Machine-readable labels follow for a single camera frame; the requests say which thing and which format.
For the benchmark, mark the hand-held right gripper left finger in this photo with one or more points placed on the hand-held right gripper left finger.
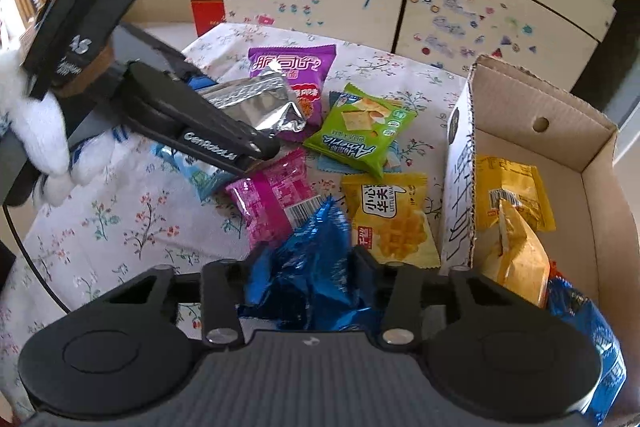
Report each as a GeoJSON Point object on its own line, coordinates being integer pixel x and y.
{"type": "Point", "coordinates": [220, 292]}

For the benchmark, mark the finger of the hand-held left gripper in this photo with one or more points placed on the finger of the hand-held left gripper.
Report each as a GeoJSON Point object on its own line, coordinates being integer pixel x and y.
{"type": "Point", "coordinates": [170, 57]}
{"type": "Point", "coordinates": [235, 142]}

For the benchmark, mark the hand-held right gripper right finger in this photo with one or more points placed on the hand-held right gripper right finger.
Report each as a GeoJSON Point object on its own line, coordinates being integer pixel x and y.
{"type": "Point", "coordinates": [372, 277]}

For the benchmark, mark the silver wafer packet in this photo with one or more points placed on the silver wafer packet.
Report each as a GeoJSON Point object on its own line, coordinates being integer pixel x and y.
{"type": "Point", "coordinates": [250, 99]}

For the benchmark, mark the light blue snack packet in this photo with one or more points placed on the light blue snack packet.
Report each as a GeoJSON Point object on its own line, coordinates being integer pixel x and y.
{"type": "Point", "coordinates": [200, 177]}

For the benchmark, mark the yellow waffle snack packet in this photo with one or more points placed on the yellow waffle snack packet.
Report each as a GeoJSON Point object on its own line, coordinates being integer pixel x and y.
{"type": "Point", "coordinates": [390, 217]}

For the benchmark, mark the dark blue snack packet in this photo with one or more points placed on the dark blue snack packet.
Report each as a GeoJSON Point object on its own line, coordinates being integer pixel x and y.
{"type": "Point", "coordinates": [310, 267]}
{"type": "Point", "coordinates": [590, 342]}

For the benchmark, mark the pink snack packet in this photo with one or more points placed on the pink snack packet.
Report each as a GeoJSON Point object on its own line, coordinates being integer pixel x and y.
{"type": "Point", "coordinates": [270, 202]}

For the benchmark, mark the purple noodle snack packet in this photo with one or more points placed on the purple noodle snack packet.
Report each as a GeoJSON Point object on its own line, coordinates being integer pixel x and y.
{"type": "Point", "coordinates": [295, 67]}

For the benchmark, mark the green cracker packet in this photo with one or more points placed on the green cracker packet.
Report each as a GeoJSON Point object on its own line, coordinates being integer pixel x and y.
{"type": "Point", "coordinates": [360, 132]}

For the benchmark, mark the large yellow snack packet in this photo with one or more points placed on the large yellow snack packet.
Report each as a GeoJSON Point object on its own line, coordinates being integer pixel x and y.
{"type": "Point", "coordinates": [520, 257]}

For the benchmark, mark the small yellow snack packet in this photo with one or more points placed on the small yellow snack packet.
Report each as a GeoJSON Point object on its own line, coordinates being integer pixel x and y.
{"type": "Point", "coordinates": [515, 192]}

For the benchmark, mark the orange-red snack packet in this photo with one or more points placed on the orange-red snack packet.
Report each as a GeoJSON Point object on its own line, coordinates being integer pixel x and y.
{"type": "Point", "coordinates": [554, 271]}

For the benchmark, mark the white printed cardboard box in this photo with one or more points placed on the white printed cardboard box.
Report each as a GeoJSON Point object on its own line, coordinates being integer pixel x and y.
{"type": "Point", "coordinates": [530, 107]}

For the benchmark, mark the person's left hand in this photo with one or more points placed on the person's left hand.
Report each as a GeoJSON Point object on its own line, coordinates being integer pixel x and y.
{"type": "Point", "coordinates": [42, 132]}

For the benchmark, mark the red gift box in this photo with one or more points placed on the red gift box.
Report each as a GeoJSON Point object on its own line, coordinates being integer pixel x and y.
{"type": "Point", "coordinates": [207, 12]}

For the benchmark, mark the floral tablecloth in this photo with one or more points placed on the floral tablecloth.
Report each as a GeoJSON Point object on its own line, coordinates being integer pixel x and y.
{"type": "Point", "coordinates": [125, 227]}

